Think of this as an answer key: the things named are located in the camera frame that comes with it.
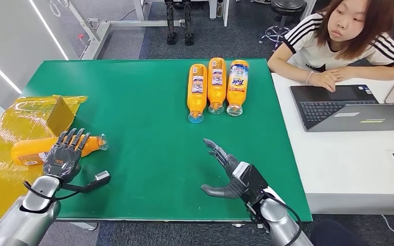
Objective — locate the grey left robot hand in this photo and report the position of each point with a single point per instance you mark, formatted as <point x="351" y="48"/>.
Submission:
<point x="62" y="161"/>

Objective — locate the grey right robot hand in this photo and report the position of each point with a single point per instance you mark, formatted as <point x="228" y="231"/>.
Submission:
<point x="231" y="188"/>

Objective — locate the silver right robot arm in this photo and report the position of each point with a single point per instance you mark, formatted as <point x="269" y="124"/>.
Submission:
<point x="278" y="220"/>

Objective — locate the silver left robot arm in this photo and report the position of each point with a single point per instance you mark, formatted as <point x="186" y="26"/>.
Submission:
<point x="23" y="224"/>

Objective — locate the orange Tide label bottle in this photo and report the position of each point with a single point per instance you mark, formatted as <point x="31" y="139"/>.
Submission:
<point x="237" y="95"/>

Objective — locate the orange detergent bottle blue cap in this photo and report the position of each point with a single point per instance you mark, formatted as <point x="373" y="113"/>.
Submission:
<point x="197" y="98"/>

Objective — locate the small background bottle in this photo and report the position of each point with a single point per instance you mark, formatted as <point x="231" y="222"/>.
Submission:
<point x="219" y="9"/>

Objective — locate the yellow film wrapped box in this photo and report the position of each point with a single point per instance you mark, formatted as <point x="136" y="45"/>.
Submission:
<point x="0" y="186"/>

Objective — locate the green table mat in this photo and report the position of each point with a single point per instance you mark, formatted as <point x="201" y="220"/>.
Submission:
<point x="142" y="119"/>

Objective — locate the white light strip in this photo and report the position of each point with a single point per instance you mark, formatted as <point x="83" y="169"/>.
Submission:
<point x="0" y="71"/>
<point x="48" y="30"/>

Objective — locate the person's right hand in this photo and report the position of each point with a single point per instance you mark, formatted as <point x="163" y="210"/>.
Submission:
<point x="322" y="81"/>

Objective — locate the person's hand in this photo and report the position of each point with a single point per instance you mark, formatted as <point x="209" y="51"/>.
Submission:
<point x="322" y="81"/>
<point x="341" y="72"/>

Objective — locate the grey open laptop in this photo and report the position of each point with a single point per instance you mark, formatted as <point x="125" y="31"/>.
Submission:
<point x="361" y="118"/>

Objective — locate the person's left hand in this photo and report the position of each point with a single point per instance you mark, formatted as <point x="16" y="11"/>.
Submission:
<point x="341" y="72"/>

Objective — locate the person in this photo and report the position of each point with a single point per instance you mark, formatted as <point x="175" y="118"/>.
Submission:
<point x="312" y="46"/>

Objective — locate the black robot leg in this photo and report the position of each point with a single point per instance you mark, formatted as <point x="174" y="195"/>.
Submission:
<point x="188" y="23"/>
<point x="171" y="23"/>

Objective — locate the white background desk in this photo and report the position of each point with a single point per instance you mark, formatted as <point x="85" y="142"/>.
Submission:
<point x="213" y="8"/>

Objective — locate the black round stool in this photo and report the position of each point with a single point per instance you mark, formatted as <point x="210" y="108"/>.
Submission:
<point x="288" y="5"/>

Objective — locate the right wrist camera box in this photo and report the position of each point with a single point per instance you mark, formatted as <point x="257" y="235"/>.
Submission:
<point x="251" y="181"/>

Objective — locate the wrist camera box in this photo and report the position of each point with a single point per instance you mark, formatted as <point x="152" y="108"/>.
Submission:
<point x="251" y="181"/>
<point x="101" y="176"/>

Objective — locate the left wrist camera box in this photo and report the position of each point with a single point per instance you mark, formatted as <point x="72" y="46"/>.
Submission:
<point x="101" y="176"/>

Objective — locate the white metal stand frame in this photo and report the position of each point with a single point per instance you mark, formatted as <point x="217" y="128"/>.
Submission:
<point x="100" y="34"/>

